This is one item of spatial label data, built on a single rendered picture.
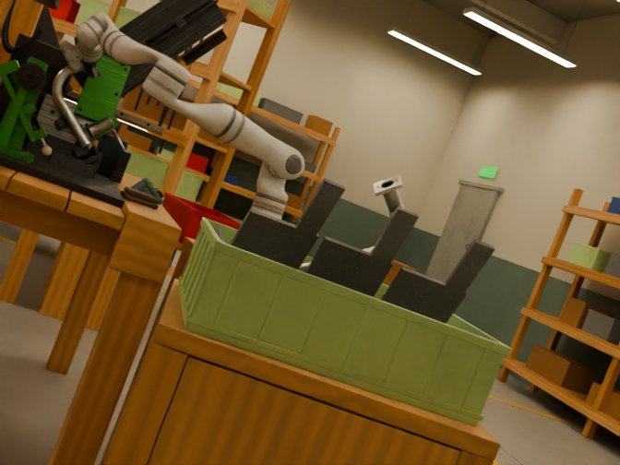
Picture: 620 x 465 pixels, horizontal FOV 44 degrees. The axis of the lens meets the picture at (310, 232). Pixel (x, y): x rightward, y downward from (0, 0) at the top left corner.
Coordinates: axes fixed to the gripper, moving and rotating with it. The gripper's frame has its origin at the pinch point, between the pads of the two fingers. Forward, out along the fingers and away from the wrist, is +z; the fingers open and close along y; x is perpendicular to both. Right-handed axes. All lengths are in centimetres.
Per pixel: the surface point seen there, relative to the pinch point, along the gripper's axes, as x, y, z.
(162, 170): -72, -17, 262
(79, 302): 24, -69, 99
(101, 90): -1.7, -8.8, 2.8
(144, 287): 20, -69, -47
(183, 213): -11, -54, 9
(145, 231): 15, -56, -51
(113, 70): -7.9, -4.0, 2.8
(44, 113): 16.7, -8.9, 4.9
